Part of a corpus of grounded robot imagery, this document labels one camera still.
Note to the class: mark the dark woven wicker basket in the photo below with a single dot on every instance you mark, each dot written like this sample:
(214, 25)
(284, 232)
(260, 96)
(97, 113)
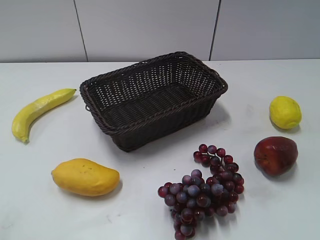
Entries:
(151, 99)

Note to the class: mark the red grape bunch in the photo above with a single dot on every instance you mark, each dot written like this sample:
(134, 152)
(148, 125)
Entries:
(196, 198)

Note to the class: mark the yellow mango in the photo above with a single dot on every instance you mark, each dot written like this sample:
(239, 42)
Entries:
(84, 177)

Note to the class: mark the yellow lemon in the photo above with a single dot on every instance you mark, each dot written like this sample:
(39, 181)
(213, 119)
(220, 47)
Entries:
(285, 112)

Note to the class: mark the red apple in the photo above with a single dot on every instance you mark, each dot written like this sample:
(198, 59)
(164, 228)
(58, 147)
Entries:
(275, 155)

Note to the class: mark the yellow banana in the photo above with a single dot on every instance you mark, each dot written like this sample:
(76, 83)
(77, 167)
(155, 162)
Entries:
(24, 119)

